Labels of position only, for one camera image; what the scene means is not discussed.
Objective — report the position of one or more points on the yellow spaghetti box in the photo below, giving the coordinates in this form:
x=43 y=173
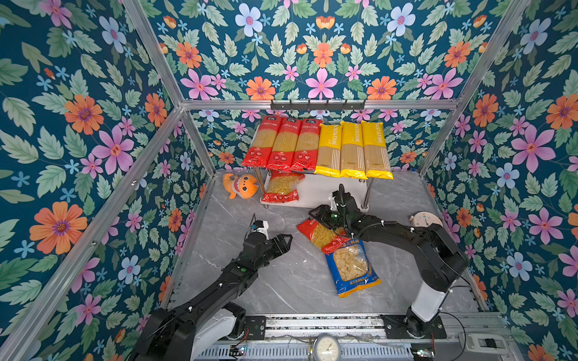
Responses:
x=352 y=151
x=329 y=151

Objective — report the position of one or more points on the round gauge front rail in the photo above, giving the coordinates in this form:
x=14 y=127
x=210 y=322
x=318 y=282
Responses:
x=327 y=348

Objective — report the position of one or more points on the white two-tier shelf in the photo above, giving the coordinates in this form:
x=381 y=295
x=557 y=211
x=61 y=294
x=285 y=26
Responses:
x=316 y=189

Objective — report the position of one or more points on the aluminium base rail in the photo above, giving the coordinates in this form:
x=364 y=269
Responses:
x=370 y=336

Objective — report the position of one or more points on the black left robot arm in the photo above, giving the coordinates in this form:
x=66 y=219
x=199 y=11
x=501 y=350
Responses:
x=184 y=332

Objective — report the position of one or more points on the red macaroni bag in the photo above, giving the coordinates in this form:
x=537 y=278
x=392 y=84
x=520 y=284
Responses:
x=282 y=187
x=326 y=240

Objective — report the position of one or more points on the black hook rail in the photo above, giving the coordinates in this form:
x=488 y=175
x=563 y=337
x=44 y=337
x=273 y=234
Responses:
x=317 y=105

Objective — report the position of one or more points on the grey control box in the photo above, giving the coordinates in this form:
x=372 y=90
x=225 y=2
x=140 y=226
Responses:
x=484 y=343

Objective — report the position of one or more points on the red macaroni bag front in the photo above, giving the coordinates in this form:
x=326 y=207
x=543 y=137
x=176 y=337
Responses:
x=282 y=187

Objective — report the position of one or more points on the yellow spaghetti box back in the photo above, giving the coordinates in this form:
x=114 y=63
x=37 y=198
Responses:
x=329 y=151

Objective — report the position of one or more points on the round white clock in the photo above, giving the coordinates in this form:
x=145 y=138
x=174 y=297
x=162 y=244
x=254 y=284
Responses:
x=424 y=219

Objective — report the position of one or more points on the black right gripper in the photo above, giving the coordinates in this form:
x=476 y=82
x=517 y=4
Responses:
x=322 y=213

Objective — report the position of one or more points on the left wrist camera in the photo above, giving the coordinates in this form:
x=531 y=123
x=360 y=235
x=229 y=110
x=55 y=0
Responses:
x=261 y=227

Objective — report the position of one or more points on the yellow spaghetti box hidden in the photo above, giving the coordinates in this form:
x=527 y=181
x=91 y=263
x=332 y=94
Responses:
x=377 y=164

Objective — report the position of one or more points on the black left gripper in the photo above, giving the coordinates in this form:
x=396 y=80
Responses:
x=281 y=242

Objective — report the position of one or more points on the blue pasta bag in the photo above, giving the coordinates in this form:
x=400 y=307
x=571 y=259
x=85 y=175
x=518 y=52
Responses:
x=350 y=269

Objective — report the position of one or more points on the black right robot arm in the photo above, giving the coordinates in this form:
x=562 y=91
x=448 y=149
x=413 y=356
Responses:
x=439 y=259

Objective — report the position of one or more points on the red spaghetti bag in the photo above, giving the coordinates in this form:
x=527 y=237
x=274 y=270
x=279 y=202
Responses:
x=307 y=149
x=263 y=141
x=283 y=149

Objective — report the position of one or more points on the yellow spaghetti box front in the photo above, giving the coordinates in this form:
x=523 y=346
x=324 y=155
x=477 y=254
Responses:
x=352 y=151

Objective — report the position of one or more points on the orange plush toy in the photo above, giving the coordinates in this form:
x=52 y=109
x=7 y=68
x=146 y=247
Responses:
x=244 y=186

